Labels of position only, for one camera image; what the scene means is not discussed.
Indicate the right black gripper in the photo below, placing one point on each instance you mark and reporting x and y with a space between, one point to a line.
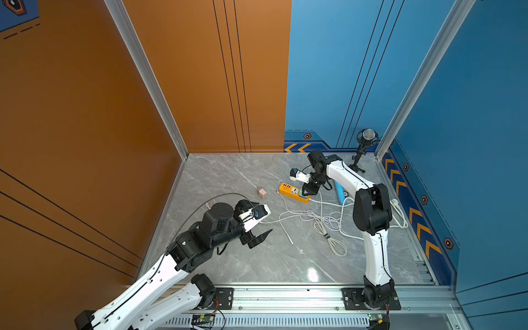
313 183

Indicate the orange power strip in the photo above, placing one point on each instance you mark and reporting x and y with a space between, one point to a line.
293 192

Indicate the pink charger cube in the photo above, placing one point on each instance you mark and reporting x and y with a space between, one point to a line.
262 193

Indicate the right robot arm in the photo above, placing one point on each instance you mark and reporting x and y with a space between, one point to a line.
372 214

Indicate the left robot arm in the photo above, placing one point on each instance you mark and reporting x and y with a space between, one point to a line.
142 306

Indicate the blue microphone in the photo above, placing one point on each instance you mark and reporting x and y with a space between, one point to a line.
340 193

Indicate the left green circuit board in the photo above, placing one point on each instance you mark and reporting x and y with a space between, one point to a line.
203 320

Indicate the green circuit board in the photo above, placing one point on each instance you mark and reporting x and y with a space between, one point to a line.
378 318
203 320

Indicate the right green circuit board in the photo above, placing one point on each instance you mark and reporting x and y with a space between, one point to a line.
378 318

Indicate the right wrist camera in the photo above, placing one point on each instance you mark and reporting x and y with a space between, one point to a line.
299 175

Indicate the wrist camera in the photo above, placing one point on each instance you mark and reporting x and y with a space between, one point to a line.
299 175
254 216

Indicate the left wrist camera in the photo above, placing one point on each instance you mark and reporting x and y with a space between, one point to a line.
254 216

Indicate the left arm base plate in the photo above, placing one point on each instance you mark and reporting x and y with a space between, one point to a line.
218 298

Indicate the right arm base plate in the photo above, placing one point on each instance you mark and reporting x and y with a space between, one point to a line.
354 298

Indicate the aluminium front rail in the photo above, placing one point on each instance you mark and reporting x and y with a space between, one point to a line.
305 298

